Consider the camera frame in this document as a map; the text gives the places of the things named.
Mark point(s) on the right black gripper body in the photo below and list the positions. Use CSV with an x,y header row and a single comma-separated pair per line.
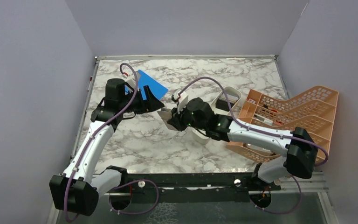
x,y
184,119

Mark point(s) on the beige card holder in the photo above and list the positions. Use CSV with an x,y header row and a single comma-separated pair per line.
x,y
166,115

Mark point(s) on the stack of cards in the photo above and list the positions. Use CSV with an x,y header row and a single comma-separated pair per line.
x,y
227,102

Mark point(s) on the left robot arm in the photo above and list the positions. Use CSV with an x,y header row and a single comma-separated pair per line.
x,y
76,190

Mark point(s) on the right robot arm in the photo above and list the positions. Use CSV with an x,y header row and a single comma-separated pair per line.
x,y
296,149

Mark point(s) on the blue plastic board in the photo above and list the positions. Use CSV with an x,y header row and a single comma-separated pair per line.
x,y
157,89

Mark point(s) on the white oblong tray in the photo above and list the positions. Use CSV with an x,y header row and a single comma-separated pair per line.
x,y
200,136

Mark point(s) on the orange plastic file rack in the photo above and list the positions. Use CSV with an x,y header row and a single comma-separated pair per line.
x,y
313,110

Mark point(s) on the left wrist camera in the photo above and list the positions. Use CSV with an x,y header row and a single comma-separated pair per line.
x,y
130,80

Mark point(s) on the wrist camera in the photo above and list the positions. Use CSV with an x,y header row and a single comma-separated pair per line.
x,y
130,80
180,98

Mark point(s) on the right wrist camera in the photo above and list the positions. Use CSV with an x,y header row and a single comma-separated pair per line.
x,y
180,98

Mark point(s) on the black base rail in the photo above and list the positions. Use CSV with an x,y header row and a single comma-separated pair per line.
x,y
190,188

